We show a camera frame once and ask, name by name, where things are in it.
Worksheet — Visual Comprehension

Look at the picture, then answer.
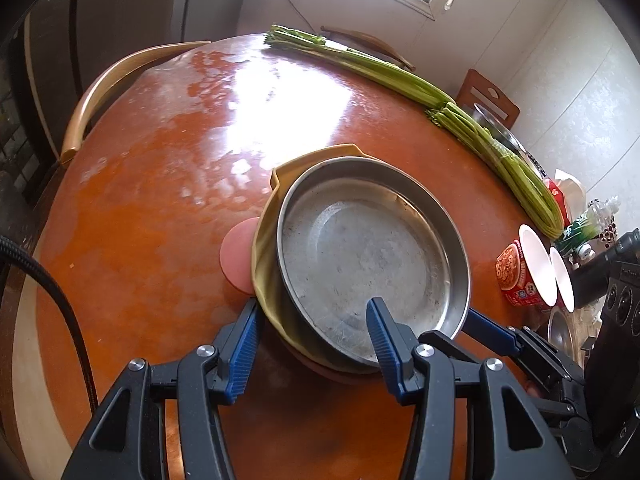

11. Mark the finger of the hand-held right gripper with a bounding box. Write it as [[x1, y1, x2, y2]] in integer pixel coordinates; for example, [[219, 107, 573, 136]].
[[465, 308, 588, 411]]

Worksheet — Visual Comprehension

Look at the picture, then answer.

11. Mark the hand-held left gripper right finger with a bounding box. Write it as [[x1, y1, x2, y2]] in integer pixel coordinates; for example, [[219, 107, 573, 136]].
[[366, 297, 573, 480]]

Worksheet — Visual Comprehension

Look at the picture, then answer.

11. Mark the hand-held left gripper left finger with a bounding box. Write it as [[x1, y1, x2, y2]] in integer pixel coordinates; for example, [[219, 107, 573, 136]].
[[60, 299, 261, 480]]

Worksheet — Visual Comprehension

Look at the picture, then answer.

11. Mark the steel bowl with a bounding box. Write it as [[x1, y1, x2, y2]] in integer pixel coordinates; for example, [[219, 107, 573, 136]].
[[547, 310, 588, 366]]

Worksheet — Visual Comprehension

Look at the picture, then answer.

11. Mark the yellow shell-shaped plate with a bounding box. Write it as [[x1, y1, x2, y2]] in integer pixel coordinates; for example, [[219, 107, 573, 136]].
[[251, 143, 396, 376]]

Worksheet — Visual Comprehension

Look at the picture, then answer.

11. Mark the pink animal-shaped plate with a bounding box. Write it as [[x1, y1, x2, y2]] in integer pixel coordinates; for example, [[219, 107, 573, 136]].
[[220, 218, 386, 386]]

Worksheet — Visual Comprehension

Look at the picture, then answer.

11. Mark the steel pan plate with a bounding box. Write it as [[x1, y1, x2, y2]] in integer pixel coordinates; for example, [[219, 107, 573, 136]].
[[276, 156, 472, 367]]

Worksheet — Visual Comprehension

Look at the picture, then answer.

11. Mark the black thermos flask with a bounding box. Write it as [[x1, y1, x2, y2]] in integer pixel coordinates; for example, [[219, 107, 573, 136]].
[[569, 252, 611, 308]]

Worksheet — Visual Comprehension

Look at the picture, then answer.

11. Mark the clear plastic bottle green label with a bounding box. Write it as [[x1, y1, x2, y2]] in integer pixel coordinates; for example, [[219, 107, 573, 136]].
[[555, 196, 622, 257]]

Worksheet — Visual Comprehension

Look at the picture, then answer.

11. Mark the red packet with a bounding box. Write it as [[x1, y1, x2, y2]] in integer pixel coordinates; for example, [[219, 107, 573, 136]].
[[542, 177, 571, 228]]

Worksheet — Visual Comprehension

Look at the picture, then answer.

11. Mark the white plastic bag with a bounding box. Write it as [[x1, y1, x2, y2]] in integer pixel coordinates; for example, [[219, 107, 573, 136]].
[[555, 169, 586, 211]]

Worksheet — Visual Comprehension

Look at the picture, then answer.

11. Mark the wrapped green celery bunch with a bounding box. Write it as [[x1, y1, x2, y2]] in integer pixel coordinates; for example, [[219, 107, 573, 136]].
[[427, 101, 566, 241]]

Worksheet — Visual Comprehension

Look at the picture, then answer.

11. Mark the small steel basin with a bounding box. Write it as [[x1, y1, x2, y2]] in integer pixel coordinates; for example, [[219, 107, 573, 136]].
[[472, 102, 526, 156]]

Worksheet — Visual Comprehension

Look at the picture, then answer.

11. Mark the dark curved wooden chair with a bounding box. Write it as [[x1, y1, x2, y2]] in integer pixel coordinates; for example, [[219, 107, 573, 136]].
[[320, 25, 416, 72]]

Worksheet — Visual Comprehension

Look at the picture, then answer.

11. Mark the grey refrigerator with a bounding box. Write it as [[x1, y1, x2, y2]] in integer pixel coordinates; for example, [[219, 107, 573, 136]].
[[0, 0, 256, 171]]

